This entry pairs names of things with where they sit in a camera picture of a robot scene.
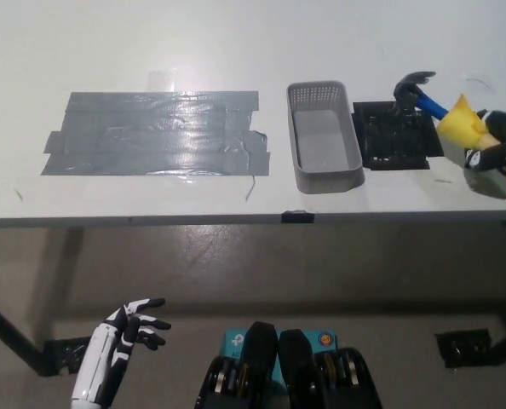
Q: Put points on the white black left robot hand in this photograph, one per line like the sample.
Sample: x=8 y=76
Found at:
x=97 y=366

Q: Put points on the blue hammer with yellow sponge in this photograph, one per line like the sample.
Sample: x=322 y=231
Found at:
x=457 y=128

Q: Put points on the black robot torso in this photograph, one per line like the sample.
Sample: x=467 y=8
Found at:
x=295 y=375

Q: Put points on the teal router box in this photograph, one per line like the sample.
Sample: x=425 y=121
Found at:
x=236 y=341

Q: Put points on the grey plastic perforated basket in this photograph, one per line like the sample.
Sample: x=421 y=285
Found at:
x=325 y=140

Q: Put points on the small black tape strip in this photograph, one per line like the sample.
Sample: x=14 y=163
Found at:
x=297 y=217

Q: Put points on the grey duct tape patch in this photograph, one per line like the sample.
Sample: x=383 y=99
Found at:
x=151 y=134

